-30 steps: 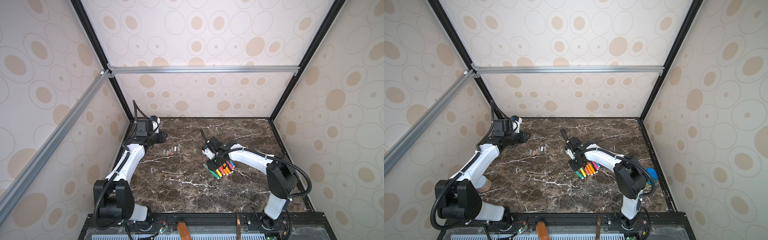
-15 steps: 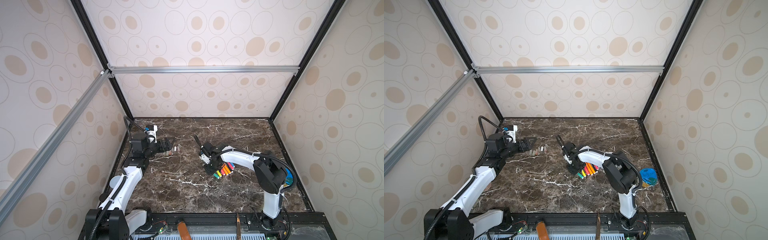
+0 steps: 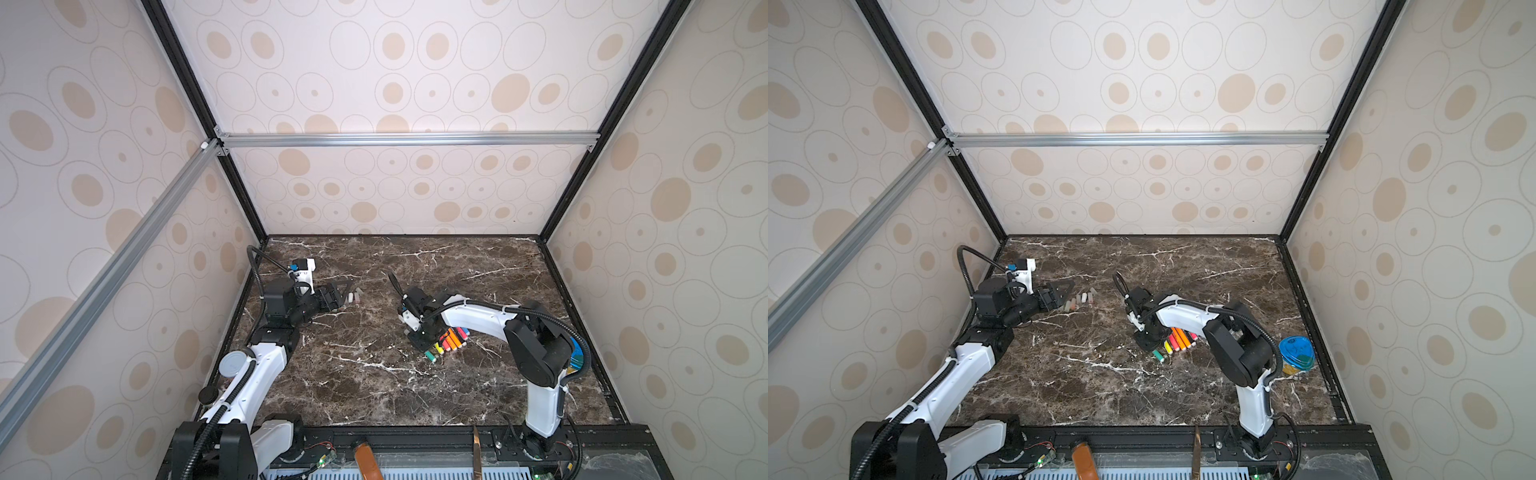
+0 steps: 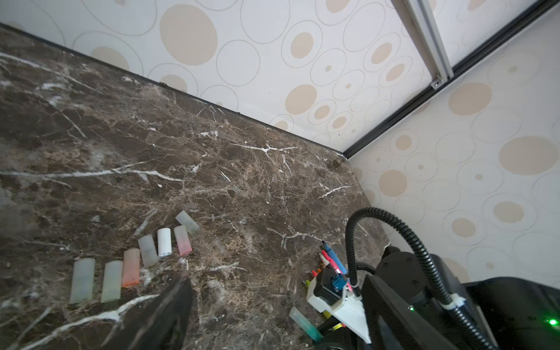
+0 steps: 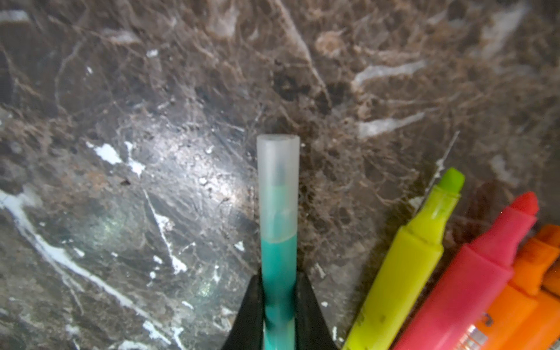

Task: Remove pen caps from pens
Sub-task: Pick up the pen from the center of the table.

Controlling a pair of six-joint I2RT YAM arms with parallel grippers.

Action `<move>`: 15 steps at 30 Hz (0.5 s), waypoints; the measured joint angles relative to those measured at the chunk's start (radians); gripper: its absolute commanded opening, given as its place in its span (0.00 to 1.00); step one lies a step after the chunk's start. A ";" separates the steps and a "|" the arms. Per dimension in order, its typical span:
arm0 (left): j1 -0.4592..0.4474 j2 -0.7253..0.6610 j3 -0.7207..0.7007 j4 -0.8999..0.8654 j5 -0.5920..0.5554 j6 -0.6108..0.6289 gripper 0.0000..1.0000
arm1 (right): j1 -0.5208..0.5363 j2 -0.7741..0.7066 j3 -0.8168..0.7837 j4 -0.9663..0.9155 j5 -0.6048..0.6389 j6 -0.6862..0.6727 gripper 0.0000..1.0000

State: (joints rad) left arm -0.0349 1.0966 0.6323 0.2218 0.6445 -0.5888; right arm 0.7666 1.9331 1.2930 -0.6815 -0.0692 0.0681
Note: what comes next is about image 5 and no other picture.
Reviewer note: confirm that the yellow highlighter pen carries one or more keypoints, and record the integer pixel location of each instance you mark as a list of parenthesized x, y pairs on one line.
[(406, 269)]

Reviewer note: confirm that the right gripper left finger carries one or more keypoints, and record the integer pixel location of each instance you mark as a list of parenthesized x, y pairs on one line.
[(247, 330)]

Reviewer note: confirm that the green highlighter pen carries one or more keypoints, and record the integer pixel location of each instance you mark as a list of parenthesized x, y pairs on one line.
[(278, 178)]

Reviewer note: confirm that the orange highlighter pen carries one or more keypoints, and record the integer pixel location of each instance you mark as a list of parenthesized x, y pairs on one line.
[(519, 297), (541, 329)]

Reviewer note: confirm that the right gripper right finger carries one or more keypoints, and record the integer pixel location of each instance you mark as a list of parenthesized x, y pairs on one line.
[(311, 330)]

